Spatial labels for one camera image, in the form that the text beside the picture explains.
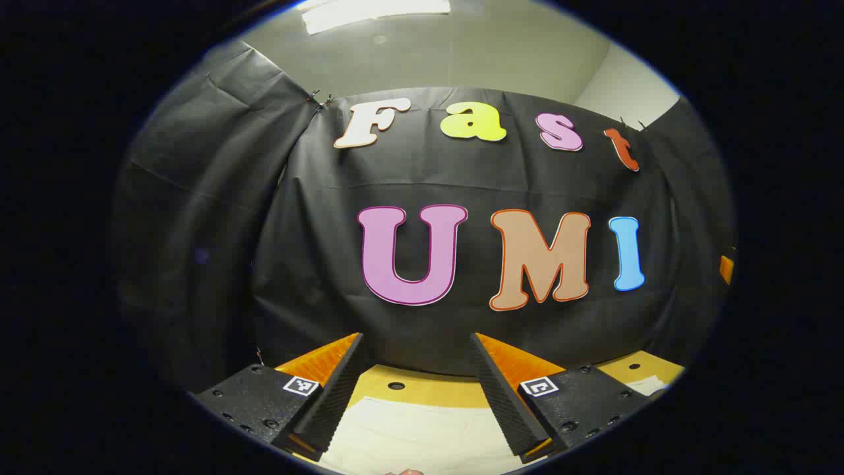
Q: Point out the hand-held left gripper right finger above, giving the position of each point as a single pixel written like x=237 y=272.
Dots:
x=504 y=402

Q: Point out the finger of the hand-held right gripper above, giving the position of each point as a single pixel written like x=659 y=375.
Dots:
x=726 y=269

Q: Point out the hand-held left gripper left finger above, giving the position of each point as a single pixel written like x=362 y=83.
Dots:
x=333 y=402

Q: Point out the white jeans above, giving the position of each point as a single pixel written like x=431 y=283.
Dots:
x=422 y=435

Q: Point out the black backdrop cloth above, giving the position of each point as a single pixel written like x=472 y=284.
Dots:
x=330 y=264

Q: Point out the ceiling light panel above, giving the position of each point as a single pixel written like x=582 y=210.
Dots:
x=369 y=13

